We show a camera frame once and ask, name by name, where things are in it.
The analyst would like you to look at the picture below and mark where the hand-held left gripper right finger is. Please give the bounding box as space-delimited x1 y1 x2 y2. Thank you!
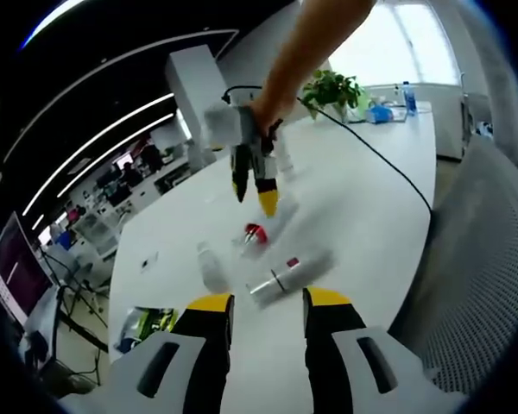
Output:
301 286 431 414

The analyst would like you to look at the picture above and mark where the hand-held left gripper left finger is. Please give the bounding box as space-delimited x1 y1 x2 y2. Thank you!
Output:
106 292 237 414

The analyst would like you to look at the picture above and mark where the clear skincare jar red lid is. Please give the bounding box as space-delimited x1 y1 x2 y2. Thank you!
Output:
231 222 269 260

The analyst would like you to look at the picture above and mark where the green black skincare sachet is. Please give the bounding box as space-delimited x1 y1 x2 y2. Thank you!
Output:
114 306 179 354

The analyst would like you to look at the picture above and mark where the white skincare bottle clear cap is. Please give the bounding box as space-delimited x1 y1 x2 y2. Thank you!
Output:
244 253 334 308

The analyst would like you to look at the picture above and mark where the translucent white skincare tube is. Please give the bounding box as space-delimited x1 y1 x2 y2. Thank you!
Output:
196 240 231 292

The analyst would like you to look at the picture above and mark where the blue water bottle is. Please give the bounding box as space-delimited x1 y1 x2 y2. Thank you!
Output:
401 80 418 117

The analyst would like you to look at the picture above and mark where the person's right hand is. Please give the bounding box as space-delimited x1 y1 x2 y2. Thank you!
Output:
249 91 295 135

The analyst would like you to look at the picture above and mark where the green potted plant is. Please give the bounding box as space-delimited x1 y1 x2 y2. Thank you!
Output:
300 68 367 122

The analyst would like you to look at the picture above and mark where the small black object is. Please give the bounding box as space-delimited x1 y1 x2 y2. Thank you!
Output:
138 253 160 273

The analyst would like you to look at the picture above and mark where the straight ceiling light strip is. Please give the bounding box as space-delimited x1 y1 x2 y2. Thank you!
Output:
56 111 177 198
22 91 177 217

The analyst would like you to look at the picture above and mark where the blue tissue packet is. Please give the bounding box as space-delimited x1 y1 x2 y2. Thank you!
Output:
364 102 410 126

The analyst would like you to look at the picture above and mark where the bright window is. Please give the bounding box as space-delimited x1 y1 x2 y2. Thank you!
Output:
327 0 464 90

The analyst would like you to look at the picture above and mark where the purple screen monitor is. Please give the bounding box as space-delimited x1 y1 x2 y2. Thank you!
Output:
0 210 56 329

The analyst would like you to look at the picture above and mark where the long curved ceiling light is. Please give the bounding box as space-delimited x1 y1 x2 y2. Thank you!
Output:
22 0 73 48

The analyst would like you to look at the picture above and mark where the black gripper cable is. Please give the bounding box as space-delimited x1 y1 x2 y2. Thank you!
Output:
222 85 435 213

